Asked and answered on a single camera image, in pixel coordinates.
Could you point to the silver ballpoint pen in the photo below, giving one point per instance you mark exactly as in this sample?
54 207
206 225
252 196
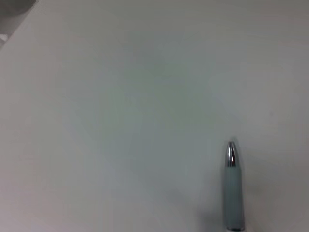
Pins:
233 188

